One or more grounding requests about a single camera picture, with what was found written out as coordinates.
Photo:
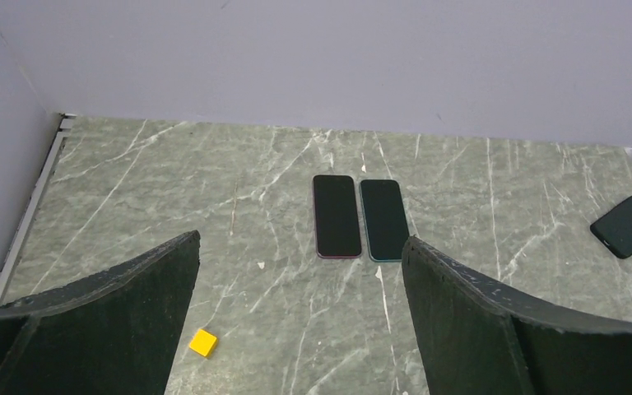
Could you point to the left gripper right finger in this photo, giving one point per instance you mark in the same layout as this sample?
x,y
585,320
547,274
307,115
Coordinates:
x,y
477,335

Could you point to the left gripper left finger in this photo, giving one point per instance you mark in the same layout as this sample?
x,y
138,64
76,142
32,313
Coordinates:
x,y
113,332

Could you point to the black phone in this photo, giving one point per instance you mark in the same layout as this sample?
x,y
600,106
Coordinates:
x,y
336,217
614,229

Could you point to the small yellow cube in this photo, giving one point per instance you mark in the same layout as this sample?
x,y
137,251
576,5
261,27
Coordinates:
x,y
203,343

